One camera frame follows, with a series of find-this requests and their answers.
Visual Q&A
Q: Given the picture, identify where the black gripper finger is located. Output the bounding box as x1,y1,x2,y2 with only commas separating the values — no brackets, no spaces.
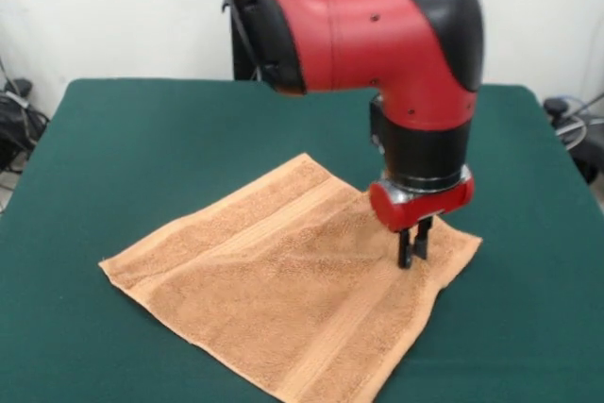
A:
397,226,415,271
413,216,434,260

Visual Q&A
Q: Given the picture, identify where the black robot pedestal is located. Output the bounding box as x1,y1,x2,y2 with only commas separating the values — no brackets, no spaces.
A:
219,0,416,82

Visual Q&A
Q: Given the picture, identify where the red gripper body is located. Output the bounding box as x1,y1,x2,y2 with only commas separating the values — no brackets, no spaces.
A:
368,167,477,233

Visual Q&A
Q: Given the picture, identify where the dark green tablecloth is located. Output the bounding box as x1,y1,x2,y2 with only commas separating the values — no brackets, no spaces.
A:
0,77,604,403

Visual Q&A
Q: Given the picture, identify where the orange terry towel white tag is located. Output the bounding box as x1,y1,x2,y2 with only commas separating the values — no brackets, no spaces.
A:
97,152,483,403

